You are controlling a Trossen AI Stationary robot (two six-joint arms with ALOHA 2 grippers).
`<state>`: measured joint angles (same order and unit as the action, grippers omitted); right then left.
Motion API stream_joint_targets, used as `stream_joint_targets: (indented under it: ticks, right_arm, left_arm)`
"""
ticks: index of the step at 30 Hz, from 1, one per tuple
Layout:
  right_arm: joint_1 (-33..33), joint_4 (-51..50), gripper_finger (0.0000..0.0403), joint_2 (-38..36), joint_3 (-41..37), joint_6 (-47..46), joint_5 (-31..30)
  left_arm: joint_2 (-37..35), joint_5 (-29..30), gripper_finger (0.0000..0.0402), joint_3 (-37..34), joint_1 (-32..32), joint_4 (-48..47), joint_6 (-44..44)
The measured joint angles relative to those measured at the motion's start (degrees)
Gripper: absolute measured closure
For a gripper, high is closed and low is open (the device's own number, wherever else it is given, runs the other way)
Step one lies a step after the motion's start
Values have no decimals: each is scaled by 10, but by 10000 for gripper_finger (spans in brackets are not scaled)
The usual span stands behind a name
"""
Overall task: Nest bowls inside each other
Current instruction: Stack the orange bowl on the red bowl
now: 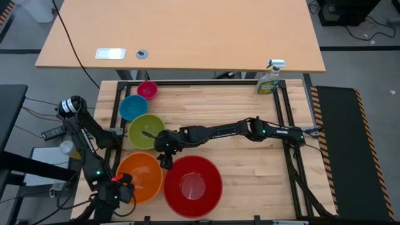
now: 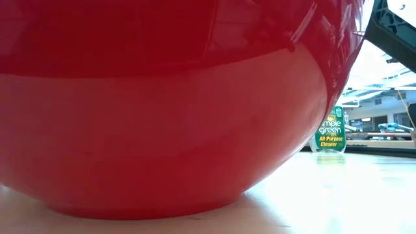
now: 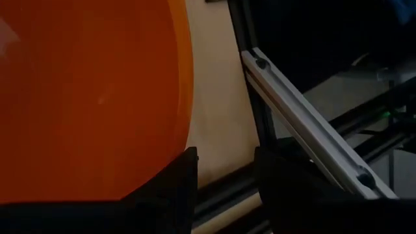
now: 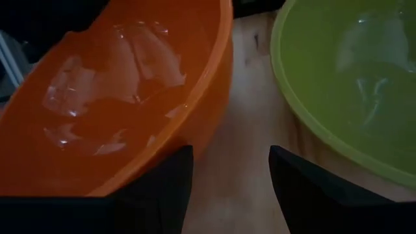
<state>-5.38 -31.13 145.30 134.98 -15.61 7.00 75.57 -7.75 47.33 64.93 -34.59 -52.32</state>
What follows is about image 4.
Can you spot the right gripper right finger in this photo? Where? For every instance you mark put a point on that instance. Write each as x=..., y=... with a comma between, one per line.
x=312, y=201

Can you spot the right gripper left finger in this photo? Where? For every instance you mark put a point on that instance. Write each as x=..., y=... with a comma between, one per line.
x=152, y=208

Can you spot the orange plastic bowl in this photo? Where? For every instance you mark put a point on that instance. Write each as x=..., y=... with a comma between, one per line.
x=136, y=97

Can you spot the black table frame rail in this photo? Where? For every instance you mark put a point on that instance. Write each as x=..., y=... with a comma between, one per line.
x=256, y=7

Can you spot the green plastic bowl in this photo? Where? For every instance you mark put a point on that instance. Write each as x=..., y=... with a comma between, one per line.
x=351, y=81

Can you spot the silver aluminium frame bar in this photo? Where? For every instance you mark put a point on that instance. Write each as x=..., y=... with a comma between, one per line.
x=9, y=61

